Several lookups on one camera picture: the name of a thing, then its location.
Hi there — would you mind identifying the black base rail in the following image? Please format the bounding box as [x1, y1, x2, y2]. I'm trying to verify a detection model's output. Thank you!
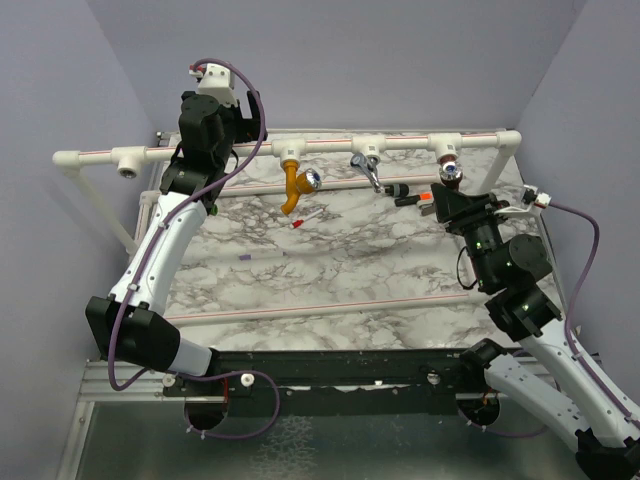
[163, 348, 488, 417]

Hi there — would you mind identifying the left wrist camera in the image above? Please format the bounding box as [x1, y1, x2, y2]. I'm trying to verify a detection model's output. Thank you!
[189, 63, 238, 107]

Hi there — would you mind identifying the grey silver water faucet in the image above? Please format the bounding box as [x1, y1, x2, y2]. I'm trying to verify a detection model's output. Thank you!
[350, 152, 383, 193]

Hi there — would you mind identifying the aluminium table frame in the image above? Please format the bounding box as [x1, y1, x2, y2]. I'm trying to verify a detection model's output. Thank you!
[54, 128, 626, 480]

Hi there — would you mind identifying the orange water faucet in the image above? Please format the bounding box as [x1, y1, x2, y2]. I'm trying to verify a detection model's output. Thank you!
[281, 160, 322, 215]

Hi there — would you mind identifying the brown water faucet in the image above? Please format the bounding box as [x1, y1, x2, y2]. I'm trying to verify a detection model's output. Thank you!
[438, 155, 464, 191]

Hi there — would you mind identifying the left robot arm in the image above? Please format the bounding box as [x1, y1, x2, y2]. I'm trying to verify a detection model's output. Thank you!
[85, 91, 267, 395]

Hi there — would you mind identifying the red white marker pen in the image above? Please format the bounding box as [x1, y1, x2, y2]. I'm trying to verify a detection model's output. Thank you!
[291, 209, 324, 229]

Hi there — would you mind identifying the purple white marker pen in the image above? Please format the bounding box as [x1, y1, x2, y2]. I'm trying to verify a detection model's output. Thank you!
[238, 251, 287, 261]

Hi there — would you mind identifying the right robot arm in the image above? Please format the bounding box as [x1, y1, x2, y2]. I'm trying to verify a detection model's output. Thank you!
[431, 184, 639, 479]

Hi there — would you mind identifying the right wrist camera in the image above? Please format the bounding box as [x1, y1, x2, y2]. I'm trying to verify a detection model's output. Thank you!
[495, 185, 552, 218]

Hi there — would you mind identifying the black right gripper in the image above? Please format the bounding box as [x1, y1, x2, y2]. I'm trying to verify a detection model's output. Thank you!
[435, 180, 513, 289]

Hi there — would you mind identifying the black orange highlighter marker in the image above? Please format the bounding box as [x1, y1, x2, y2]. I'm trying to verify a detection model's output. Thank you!
[394, 192, 433, 207]

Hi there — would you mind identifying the dark grey hose nozzle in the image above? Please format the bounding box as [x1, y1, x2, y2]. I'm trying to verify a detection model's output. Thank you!
[384, 183, 409, 198]

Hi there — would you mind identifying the white pvc pipe frame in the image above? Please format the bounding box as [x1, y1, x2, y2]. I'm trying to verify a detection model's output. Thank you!
[53, 131, 521, 328]

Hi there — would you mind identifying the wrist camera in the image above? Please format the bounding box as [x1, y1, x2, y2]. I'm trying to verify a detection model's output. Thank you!
[189, 63, 238, 107]
[495, 185, 552, 218]

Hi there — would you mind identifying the beige mini stapler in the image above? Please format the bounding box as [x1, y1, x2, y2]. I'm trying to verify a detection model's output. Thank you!
[419, 204, 435, 216]

